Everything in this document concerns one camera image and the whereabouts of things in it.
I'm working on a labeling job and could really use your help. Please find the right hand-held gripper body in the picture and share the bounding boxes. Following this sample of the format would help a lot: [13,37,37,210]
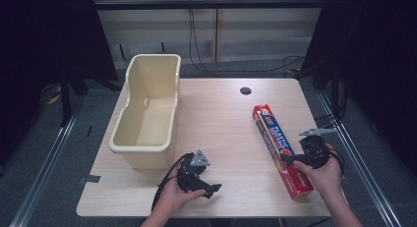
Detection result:
[297,127,338,171]

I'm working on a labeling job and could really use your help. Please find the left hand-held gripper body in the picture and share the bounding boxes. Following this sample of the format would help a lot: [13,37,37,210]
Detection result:
[176,149,211,194]

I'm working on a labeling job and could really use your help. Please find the red plastic wrap box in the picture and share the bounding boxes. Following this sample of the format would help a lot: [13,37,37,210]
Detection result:
[252,103,315,200]

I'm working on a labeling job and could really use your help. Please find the cream plastic bin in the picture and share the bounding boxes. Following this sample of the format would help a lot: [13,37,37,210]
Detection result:
[108,53,182,171]

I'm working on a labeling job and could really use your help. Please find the person's left hand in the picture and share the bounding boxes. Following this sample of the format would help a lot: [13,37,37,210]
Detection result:
[156,161,208,219]

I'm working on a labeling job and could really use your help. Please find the person's right hand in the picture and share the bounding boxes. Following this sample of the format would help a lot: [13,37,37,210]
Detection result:
[292,142,344,201]

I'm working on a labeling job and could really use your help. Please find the dark curtain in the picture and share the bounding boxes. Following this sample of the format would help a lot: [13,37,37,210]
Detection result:
[0,0,119,169]
[299,0,417,176]

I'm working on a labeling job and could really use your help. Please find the black metal stand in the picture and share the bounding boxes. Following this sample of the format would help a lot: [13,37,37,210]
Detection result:
[58,64,89,128]

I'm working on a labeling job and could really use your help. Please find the black horizontal bar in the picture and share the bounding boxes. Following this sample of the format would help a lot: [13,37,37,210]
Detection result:
[93,0,327,11]

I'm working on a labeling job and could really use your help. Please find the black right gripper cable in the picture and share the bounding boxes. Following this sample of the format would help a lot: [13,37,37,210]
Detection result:
[327,147,346,179]

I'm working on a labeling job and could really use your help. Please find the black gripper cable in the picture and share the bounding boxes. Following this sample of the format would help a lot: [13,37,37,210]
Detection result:
[150,152,189,212]
[327,147,346,179]

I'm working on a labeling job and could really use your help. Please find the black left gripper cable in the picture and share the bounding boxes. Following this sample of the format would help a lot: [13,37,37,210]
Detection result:
[150,152,189,212]

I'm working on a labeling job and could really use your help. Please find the metal floor rail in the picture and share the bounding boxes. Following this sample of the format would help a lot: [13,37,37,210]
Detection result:
[317,91,402,227]
[9,110,82,227]

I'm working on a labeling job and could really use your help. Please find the black wall cables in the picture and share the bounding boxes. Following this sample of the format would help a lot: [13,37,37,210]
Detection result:
[188,8,307,75]

